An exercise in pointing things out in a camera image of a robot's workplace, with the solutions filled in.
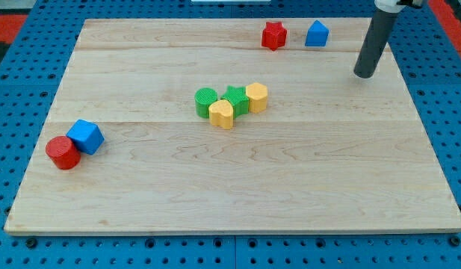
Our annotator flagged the green star block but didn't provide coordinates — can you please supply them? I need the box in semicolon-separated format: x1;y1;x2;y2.
220;85;250;118

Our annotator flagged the blue triangular block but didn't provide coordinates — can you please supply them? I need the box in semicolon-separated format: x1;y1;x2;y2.
305;20;329;47

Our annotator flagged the green cylinder block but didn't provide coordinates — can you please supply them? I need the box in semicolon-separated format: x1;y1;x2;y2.
194;87;218;119

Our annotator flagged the blue cube block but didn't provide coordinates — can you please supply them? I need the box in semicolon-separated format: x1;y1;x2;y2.
66;119;105;155

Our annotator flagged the yellow heart block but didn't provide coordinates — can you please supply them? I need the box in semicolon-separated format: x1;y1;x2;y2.
208;99;234;130

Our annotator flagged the wooden board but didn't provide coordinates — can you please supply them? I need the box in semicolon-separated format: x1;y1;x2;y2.
4;18;461;236

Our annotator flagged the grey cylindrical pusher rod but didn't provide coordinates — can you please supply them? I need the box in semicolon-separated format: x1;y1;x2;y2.
353;8;398;78

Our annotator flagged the red cylinder block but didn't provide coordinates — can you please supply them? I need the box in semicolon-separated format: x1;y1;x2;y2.
46;136;81;170

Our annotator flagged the red star block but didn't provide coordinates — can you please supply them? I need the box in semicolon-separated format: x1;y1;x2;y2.
261;21;287;51

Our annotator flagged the yellow hexagon block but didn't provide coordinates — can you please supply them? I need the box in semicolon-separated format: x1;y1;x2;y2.
245;82;268;114

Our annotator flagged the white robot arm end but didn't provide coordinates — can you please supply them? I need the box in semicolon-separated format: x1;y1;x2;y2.
374;0;427;13

